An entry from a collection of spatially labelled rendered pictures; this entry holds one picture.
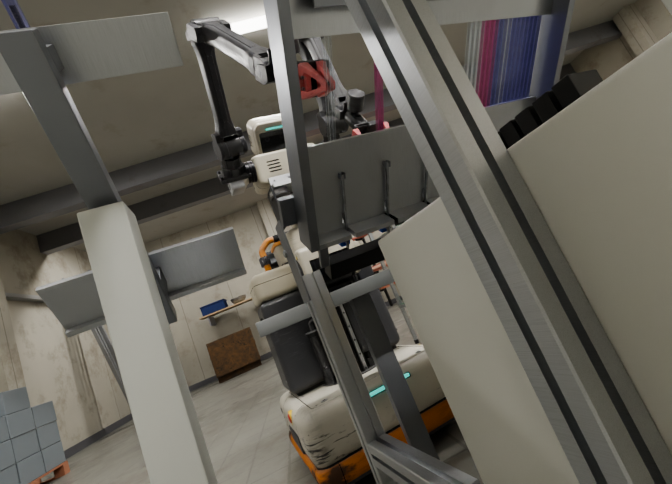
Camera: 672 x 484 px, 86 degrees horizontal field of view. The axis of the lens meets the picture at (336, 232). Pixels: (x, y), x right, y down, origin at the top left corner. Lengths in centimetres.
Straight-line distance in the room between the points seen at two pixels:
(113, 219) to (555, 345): 53
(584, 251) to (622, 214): 3
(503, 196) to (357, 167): 52
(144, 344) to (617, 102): 53
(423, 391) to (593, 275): 115
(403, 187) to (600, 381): 64
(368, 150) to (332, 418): 86
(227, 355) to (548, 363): 785
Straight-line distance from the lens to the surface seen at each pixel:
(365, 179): 78
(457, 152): 26
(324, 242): 74
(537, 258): 27
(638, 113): 24
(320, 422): 128
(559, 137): 26
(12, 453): 500
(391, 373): 111
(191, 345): 975
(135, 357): 55
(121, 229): 58
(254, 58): 95
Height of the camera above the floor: 57
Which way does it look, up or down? 10 degrees up
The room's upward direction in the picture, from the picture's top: 23 degrees counter-clockwise
